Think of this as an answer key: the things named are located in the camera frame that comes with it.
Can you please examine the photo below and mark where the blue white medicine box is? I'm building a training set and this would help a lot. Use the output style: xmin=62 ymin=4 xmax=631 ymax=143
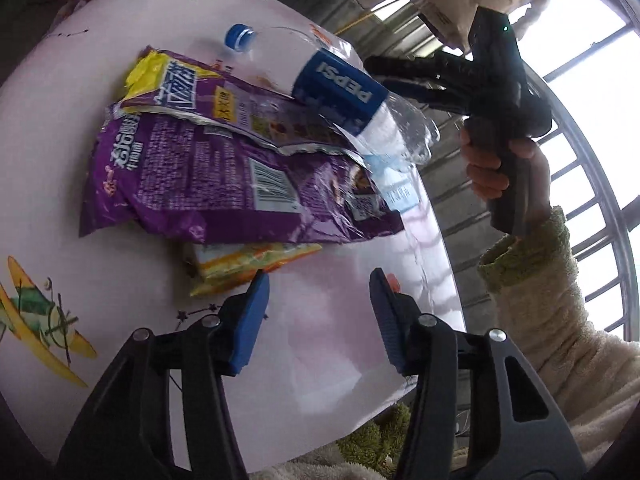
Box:
xmin=363 ymin=155 xmax=423 ymax=214

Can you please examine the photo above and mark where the yellow orange snack wrapper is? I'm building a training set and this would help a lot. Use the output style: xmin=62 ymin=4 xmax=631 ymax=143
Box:
xmin=183 ymin=243 xmax=322 ymax=297

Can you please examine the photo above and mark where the person's right hand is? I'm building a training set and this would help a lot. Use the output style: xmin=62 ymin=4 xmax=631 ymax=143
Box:
xmin=460 ymin=119 xmax=552 ymax=230

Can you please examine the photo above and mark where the fleece sleeved right forearm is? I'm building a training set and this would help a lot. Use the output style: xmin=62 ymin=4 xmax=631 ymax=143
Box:
xmin=478 ymin=207 xmax=639 ymax=479

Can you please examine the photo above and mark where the purple yellow torn wrapper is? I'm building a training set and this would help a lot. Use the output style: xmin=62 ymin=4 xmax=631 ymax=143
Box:
xmin=115 ymin=47 xmax=357 ymax=156

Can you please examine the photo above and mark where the yellow broom handle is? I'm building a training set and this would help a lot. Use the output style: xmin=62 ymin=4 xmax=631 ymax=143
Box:
xmin=334 ymin=11 xmax=376 ymax=36

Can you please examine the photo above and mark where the pink patterned tablecloth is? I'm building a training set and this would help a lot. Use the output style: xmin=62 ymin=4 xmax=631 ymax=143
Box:
xmin=0 ymin=0 xmax=468 ymax=475

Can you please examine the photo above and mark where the crushed Pepsi plastic bottle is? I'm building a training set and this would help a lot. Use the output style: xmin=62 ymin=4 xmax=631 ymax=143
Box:
xmin=224 ymin=24 xmax=439 ymax=170

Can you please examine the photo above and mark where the purple snack bag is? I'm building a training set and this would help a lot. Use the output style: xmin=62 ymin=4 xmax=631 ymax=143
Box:
xmin=79 ymin=113 xmax=404 ymax=245

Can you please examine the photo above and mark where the metal balcony railing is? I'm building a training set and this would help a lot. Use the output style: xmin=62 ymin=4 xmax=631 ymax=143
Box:
xmin=339 ymin=0 xmax=640 ymax=340

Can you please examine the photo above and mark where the white green fleece robe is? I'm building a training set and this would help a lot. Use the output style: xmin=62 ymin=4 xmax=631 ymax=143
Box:
xmin=250 ymin=403 xmax=411 ymax=480

